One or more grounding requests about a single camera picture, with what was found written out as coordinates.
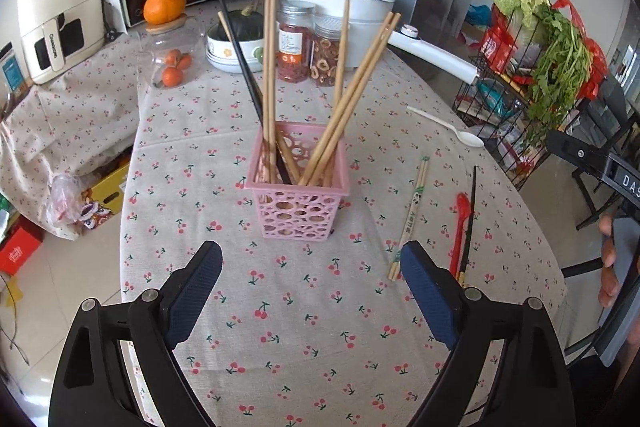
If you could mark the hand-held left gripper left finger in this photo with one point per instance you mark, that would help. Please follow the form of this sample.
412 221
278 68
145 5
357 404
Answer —
195 292

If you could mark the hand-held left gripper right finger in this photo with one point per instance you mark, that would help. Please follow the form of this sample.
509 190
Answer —
430 297

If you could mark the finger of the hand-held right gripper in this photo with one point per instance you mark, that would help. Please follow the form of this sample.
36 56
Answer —
580 153

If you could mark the bamboo chopstick with green print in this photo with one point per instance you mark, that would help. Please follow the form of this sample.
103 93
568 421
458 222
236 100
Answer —
416 213
411 212

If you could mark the red plastic spoon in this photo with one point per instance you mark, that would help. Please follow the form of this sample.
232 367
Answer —
462 207

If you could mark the black chopstick with gold band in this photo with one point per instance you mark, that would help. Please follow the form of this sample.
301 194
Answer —
240 52
470 207

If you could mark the white plastic spoon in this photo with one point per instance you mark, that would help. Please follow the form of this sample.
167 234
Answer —
470 139

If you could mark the pink perforated utensil holder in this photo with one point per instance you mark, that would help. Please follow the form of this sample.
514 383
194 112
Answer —
300 217

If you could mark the plain wooden chopstick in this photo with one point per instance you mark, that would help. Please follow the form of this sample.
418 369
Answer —
361 67
341 52
287 157
371 67

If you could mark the person's right hand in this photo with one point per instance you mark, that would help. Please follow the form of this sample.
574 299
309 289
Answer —
609 267

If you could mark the black metal chair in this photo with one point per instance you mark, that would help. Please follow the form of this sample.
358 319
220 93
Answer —
615 107

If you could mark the green leafy herb bunch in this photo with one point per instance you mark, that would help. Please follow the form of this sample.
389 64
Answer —
557 72

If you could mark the blue packet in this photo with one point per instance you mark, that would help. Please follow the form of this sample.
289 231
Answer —
492 99

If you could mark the cherry print tablecloth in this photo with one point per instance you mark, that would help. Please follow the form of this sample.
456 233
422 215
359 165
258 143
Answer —
310 347

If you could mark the red snack packet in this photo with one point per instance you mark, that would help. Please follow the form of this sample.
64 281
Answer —
497 49

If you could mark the yellow cardboard box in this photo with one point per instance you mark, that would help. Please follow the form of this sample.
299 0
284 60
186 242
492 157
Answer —
110 187

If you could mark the clear plastic bag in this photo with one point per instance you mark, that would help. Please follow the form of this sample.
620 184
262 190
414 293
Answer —
65 202

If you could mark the blue plastic bag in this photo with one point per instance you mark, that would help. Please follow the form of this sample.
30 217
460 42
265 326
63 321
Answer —
479 13

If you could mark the red box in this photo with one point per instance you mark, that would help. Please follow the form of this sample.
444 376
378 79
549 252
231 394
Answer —
17 252

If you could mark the cherry print furniture cover cloth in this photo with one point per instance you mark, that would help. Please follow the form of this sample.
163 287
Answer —
75 127

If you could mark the small orange fruit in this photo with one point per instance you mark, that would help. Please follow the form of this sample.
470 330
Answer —
171 77
175 56
186 61

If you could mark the white floral bowl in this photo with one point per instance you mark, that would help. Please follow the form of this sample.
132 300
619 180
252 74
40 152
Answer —
225 57

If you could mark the glass jar with wooden lid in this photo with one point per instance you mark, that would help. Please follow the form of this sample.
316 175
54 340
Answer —
150 52

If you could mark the clear jar of dried rings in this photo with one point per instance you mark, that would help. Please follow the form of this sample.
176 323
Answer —
325 62

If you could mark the clear jar of red berries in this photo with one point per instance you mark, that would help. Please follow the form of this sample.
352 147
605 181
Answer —
292 52

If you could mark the dark green squash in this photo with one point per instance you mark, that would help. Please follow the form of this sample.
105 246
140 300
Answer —
247 29

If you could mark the teal box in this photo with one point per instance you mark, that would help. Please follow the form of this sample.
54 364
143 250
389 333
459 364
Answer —
11 74

